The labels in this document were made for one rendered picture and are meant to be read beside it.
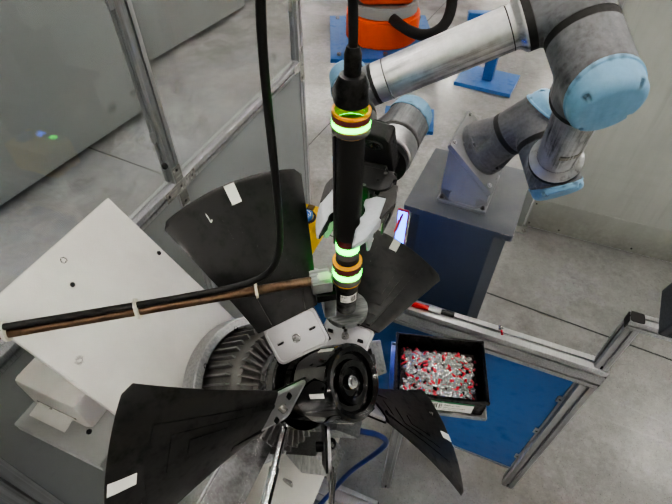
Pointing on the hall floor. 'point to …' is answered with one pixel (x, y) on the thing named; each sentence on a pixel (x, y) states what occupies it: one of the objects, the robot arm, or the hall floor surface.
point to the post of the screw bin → (391, 458)
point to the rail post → (548, 433)
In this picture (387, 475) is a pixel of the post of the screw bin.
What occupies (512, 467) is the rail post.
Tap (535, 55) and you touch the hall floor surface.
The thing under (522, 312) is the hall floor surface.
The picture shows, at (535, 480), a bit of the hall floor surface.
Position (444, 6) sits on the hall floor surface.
